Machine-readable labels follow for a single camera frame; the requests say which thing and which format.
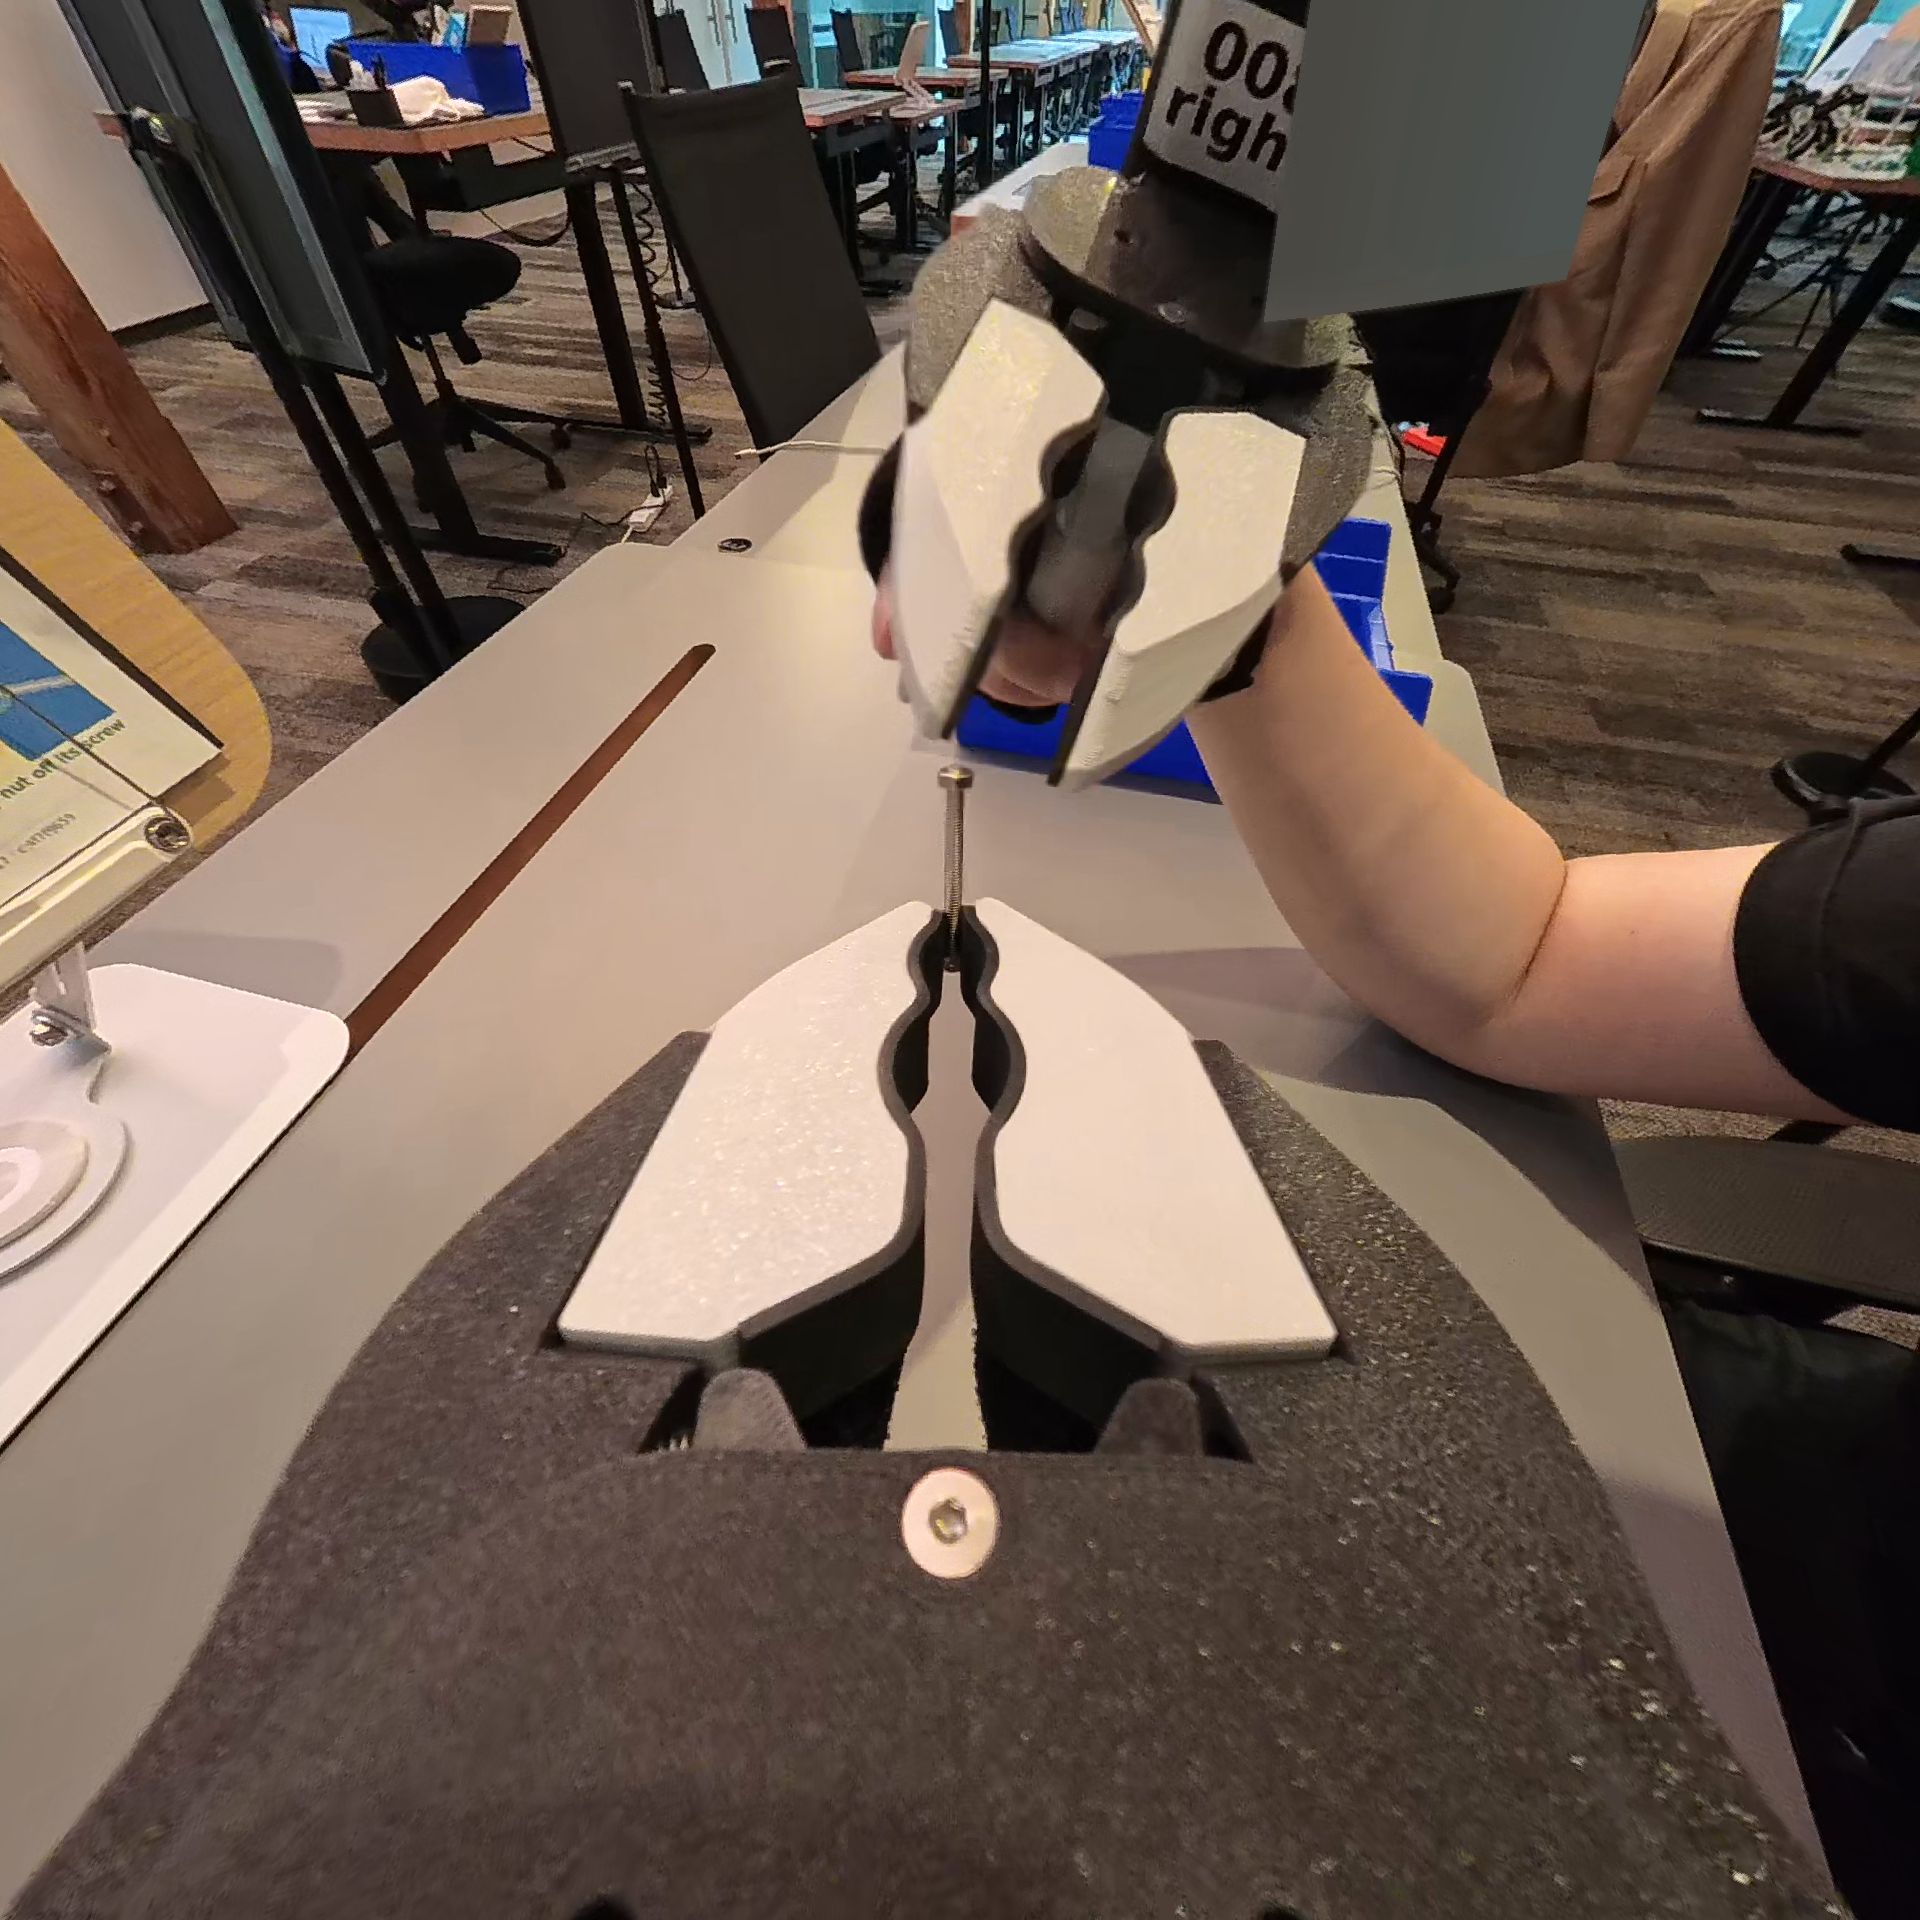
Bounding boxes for tan coat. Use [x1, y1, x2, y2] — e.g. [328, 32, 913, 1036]
[1446, 0, 1787, 481]

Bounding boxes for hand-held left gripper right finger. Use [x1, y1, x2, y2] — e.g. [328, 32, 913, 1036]
[965, 895, 1339, 1376]

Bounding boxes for person's right hand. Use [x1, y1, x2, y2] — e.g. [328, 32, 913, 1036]
[976, 607, 1115, 713]

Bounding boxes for monitor on black floor stand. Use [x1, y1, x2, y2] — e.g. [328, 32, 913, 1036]
[59, 0, 528, 706]

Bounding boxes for printed instruction sheet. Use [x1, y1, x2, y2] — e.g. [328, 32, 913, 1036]
[0, 545, 225, 917]

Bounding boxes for black mesh chair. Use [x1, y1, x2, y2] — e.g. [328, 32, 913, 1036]
[618, 64, 883, 452]

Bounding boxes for person's right forearm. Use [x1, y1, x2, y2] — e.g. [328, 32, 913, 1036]
[1183, 562, 1863, 1126]

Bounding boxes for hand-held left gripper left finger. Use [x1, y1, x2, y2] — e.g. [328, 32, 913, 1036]
[551, 895, 943, 1369]

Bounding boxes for wooden pillar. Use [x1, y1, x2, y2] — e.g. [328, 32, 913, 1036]
[0, 157, 240, 558]

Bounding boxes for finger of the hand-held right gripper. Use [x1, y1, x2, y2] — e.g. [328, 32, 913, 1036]
[893, 296, 1112, 748]
[1047, 409, 1309, 793]

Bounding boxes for black office chair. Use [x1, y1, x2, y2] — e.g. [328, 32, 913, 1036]
[359, 230, 570, 495]

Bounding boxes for steel bolt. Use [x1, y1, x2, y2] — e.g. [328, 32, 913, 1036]
[937, 765, 976, 969]

